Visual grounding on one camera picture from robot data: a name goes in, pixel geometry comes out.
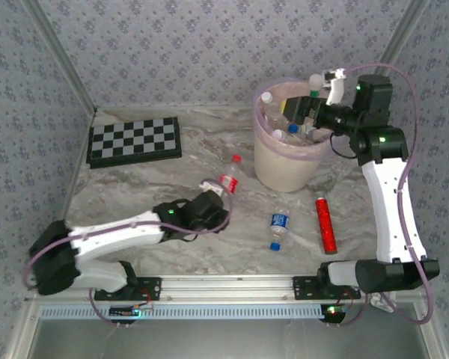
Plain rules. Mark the blue label plastic bottle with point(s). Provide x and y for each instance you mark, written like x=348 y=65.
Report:
x=279 y=222
x=293 y=128

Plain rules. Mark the red label bottle red cap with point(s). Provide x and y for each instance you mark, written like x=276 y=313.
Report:
x=229 y=183

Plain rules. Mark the white waste bin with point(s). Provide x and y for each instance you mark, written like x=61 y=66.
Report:
x=284 y=172

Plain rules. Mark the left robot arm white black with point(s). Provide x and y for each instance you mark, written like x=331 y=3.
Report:
x=112 y=235

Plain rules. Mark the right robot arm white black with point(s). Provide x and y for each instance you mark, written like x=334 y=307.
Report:
x=389 y=209

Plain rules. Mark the black grey chess board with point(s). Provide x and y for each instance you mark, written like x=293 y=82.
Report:
x=134 y=142

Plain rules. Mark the red glitter tube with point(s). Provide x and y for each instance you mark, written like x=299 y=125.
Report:
x=326 y=224

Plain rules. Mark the small circuit board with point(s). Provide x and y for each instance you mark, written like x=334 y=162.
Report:
x=333 y=311
x=125 y=311

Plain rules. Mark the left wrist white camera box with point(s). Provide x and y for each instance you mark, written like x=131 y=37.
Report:
x=211 y=186

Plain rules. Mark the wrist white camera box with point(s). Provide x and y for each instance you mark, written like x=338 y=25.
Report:
x=211 y=186
x=335 y=93

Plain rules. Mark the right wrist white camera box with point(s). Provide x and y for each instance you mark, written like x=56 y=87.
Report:
x=335 y=93

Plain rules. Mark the aluminium mounting rail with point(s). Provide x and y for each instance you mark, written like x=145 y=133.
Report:
x=228 y=288

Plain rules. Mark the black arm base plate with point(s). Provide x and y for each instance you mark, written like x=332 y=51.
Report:
x=303 y=288
x=151 y=288

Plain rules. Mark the aluminium frame post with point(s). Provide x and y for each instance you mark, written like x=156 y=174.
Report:
x=402 y=30

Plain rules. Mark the white plastic bracket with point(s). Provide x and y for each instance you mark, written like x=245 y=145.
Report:
x=381 y=301

